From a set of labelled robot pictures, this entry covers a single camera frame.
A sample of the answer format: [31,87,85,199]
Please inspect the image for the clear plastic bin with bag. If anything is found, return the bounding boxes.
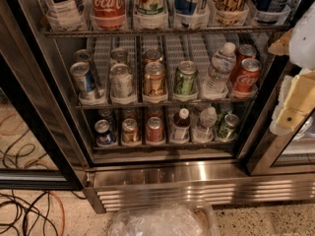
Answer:
[106,200,221,236]

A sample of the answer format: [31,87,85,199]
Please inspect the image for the green can bottom shelf front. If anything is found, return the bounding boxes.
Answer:
[217,114,239,142]

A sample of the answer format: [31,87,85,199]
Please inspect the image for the stainless steel fridge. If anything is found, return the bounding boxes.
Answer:
[0,0,315,214]

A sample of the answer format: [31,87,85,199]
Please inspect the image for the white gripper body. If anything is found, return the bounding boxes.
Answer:
[288,2,315,70]

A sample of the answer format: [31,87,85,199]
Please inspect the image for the brown juice bottle white cap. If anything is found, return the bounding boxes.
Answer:
[170,108,190,144]

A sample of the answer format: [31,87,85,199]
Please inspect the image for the white green bottle top shelf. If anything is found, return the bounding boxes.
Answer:
[133,0,168,30]

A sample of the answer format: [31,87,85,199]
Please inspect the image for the red can bottom shelf front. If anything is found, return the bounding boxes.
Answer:
[146,117,164,143]

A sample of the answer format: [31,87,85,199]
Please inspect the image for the gold can middle shelf front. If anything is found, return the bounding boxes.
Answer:
[143,62,166,103]

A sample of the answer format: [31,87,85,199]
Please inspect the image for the clear water bottle middle shelf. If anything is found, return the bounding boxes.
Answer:
[203,42,236,99]

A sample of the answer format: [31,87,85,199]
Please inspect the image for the white can shelf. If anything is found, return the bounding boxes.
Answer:
[109,64,135,104]
[110,47,129,66]

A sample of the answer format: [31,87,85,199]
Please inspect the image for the red Coca-Cola bottle top shelf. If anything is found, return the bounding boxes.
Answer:
[92,0,126,30]

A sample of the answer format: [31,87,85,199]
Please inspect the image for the gold black bottle top shelf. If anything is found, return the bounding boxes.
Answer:
[213,0,247,26]

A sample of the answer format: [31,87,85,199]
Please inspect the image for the red Coca-Cola can rear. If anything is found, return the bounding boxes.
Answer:
[230,44,257,81]

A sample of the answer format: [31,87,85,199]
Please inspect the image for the gold can shelf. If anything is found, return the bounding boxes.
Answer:
[144,48,163,64]
[143,62,166,103]
[122,118,140,146]

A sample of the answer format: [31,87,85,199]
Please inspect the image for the clear water bottle shelf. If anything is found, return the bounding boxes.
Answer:
[203,42,236,99]
[192,106,218,144]

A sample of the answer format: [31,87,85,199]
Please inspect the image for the green can shelf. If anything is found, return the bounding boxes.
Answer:
[217,114,239,142]
[173,60,198,101]

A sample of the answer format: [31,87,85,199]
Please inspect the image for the orange cable on floor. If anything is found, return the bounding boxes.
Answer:
[47,190,66,236]

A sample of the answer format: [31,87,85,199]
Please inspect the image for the blue can bottom shelf front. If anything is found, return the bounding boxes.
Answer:
[94,119,116,147]

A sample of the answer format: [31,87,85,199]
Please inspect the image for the left glass fridge door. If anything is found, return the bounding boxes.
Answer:
[0,0,89,191]

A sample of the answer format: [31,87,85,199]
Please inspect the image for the right glass fridge door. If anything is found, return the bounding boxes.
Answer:
[242,56,315,176]

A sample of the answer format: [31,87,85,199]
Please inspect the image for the glass fridge door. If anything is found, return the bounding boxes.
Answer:
[0,0,89,191]
[242,56,315,176]

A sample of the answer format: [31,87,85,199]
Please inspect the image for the white can middle shelf rear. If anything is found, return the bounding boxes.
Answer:
[110,47,129,66]

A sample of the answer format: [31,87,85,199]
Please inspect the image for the gold can bottom shelf front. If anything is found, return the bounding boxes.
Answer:
[122,118,140,146]

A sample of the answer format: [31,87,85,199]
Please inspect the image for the red coca-cola can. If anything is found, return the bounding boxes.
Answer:
[230,44,257,81]
[232,58,261,93]

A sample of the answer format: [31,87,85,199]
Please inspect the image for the white can middle shelf front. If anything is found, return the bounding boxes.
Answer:
[109,64,135,104]

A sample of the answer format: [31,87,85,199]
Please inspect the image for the white tea bottle top shelf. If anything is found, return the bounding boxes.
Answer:
[44,0,87,31]

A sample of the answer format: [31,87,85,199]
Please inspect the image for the red Coca-Cola can front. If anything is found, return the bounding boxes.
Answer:
[232,58,261,93]

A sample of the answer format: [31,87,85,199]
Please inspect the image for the blue white can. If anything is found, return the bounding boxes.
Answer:
[74,49,100,85]
[70,62,100,105]

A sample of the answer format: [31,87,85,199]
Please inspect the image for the blue white can middle front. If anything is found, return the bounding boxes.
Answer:
[70,62,100,105]

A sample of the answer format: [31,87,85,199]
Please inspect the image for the black cables on floor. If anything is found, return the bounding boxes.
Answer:
[0,190,87,236]

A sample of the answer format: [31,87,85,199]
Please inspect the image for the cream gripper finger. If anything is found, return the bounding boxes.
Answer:
[268,29,293,56]
[270,69,315,136]

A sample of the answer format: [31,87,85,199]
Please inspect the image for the gold can middle shelf rear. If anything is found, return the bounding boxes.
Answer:
[144,48,163,64]

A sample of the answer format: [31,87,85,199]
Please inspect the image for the clear water bottle bottom shelf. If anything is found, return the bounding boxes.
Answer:
[192,106,218,144]

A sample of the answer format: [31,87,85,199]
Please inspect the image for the green can middle shelf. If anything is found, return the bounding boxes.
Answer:
[173,60,198,101]

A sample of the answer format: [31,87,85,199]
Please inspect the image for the blue white can middle rear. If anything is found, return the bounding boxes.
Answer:
[74,49,100,85]

